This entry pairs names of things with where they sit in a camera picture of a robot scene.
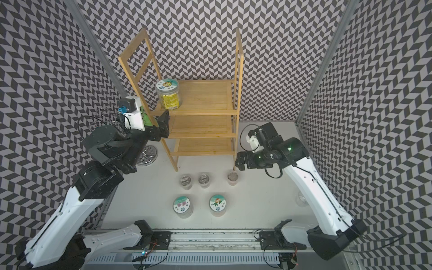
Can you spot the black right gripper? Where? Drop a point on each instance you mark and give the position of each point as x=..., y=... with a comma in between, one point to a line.
x=251, y=164

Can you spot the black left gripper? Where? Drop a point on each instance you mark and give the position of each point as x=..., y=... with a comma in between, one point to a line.
x=163, y=129

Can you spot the sunflower seed jar yellow label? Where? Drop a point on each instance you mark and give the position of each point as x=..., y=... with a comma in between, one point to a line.
x=168, y=91

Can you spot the jar with strawberry lid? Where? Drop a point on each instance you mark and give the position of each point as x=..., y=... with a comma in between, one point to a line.
x=217, y=205

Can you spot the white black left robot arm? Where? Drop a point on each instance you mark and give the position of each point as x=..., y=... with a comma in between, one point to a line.
x=59, y=245

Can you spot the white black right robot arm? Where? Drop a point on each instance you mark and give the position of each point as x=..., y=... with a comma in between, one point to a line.
x=335, y=229

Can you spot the bamboo three-tier shelf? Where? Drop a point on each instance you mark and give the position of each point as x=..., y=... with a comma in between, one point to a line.
x=207, y=121

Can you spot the green spray bottle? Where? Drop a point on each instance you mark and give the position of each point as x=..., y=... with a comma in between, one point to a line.
x=145, y=118

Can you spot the small foil-lid cup pink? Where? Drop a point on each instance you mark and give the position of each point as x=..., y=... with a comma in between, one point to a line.
x=232, y=178

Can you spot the clear plastic cup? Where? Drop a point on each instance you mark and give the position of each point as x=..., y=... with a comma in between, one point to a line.
x=301, y=201

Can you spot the small foil-lid cup middle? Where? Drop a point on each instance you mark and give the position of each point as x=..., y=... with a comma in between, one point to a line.
x=204, y=180

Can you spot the small foil-lid cup left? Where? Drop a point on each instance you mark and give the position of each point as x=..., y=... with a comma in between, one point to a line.
x=186, y=182

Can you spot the jar with pink flower lid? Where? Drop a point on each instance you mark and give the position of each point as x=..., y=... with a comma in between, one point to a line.
x=183, y=207

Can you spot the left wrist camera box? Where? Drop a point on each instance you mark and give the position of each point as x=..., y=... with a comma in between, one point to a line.
x=130, y=108

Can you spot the chrome wire cup rack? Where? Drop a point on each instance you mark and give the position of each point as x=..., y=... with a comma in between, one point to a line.
x=148, y=155

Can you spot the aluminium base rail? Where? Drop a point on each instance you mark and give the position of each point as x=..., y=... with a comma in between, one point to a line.
x=218, y=248

